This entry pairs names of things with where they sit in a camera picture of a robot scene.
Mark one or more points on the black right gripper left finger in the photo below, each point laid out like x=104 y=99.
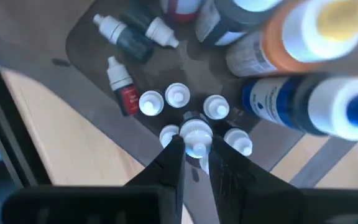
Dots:
x=169 y=174

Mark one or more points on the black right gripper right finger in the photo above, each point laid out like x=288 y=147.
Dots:
x=238 y=186

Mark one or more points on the small white-capped dropper bottle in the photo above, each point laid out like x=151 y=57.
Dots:
x=239 y=140

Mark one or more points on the small purple dropper bottle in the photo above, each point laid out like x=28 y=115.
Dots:
x=196 y=133

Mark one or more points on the small white-labelled dropper bottle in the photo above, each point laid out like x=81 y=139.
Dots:
x=177 y=95

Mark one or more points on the small red dropper bottle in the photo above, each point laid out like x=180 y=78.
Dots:
x=126 y=93

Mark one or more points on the large black-capped food coloring bottle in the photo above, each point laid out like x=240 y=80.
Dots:
x=272 y=99

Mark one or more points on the large yellow food coloring bottle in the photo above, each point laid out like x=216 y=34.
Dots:
x=278 y=46

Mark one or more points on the large red-capped food coloring bottle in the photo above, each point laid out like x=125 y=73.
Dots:
x=182 y=14

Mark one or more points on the large purple-capped food coloring bottle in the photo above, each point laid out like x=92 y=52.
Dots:
x=225 y=18

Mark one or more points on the translucent grey plastic bin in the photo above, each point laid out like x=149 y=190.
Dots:
x=191 y=68

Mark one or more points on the black metal table frame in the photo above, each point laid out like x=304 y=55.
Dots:
x=14 y=140

